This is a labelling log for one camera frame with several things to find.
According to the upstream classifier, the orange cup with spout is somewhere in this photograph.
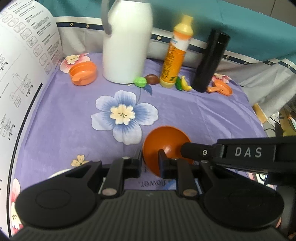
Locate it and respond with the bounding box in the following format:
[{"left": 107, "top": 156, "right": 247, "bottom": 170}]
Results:
[{"left": 69, "top": 61, "right": 97, "bottom": 86}]

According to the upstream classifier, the red orange small bowl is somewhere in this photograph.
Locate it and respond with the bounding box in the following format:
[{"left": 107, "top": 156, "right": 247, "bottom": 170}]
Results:
[{"left": 142, "top": 126, "right": 191, "bottom": 177}]

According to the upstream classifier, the brown toy chestnut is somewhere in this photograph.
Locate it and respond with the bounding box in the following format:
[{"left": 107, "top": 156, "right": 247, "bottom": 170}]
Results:
[{"left": 145, "top": 74, "right": 159, "bottom": 85}]

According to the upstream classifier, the orange yellow detergent bottle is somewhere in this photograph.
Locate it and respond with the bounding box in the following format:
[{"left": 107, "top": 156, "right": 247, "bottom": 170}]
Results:
[{"left": 159, "top": 15, "right": 193, "bottom": 88}]

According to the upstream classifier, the white round plate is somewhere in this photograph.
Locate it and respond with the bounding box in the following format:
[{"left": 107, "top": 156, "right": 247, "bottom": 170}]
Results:
[{"left": 48, "top": 169, "right": 71, "bottom": 179}]

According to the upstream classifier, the purple floral tablecloth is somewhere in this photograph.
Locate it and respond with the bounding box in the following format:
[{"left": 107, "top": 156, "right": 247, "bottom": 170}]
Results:
[{"left": 9, "top": 52, "right": 270, "bottom": 235}]

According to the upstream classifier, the green toy vegetable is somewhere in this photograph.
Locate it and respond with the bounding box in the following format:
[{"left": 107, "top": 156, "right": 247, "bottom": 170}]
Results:
[{"left": 133, "top": 77, "right": 147, "bottom": 88}]

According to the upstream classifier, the toy banana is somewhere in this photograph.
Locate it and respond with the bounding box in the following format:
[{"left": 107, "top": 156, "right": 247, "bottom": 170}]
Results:
[{"left": 181, "top": 76, "right": 192, "bottom": 91}]

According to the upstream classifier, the black thermos flask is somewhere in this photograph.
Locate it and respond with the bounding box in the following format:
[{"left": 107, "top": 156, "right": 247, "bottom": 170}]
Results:
[{"left": 191, "top": 29, "right": 230, "bottom": 92}]

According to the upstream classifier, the white thermos jug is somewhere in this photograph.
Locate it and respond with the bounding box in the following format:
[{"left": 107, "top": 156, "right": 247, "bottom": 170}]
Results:
[{"left": 101, "top": 1, "right": 153, "bottom": 84}]

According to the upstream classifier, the orange toy pan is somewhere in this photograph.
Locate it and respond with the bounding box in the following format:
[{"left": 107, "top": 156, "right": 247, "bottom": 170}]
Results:
[{"left": 207, "top": 80, "right": 233, "bottom": 96}]

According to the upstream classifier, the teal fabric cover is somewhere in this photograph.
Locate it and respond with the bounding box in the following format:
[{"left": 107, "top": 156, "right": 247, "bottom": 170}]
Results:
[{"left": 40, "top": 1, "right": 295, "bottom": 62}]

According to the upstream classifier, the green toy cucumber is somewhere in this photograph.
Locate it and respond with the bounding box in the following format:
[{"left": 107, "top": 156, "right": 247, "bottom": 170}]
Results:
[{"left": 175, "top": 76, "right": 183, "bottom": 91}]

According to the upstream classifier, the white instruction sheet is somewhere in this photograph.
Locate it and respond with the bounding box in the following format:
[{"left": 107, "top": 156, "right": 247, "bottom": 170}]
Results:
[{"left": 1, "top": 1, "right": 62, "bottom": 236}]

